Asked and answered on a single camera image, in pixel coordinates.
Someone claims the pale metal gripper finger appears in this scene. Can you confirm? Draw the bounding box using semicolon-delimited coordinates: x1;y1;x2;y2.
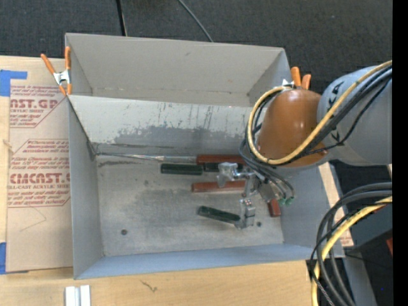
233;198;257;231
217;162;247;188

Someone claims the red-brown flat block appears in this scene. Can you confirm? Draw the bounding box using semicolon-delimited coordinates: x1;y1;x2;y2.
191;180;247;194
266;198;282;218
195;154;247;166

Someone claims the grey metal bin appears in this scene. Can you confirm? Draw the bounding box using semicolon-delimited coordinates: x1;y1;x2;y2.
64;33;345;281

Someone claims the brown cardboard board red print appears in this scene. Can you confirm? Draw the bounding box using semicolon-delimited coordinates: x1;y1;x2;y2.
0;55;354;275

